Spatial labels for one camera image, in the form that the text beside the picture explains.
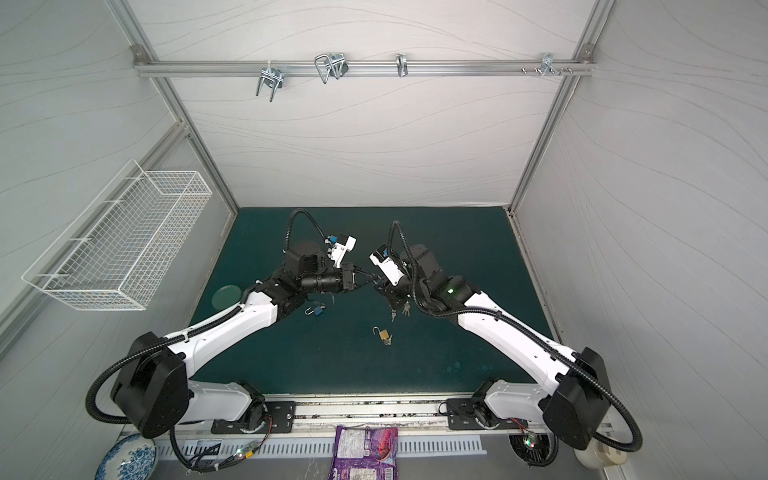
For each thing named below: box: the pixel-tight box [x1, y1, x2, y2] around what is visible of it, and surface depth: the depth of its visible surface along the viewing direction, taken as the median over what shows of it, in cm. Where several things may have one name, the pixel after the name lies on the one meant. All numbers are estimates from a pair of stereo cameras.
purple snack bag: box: [329, 425, 399, 480], surface depth 69 cm
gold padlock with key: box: [372, 326, 393, 346], surface depth 88 cm
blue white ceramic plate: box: [95, 433, 158, 480], surface depth 67 cm
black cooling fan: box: [508, 433, 559, 468], surface depth 73 cm
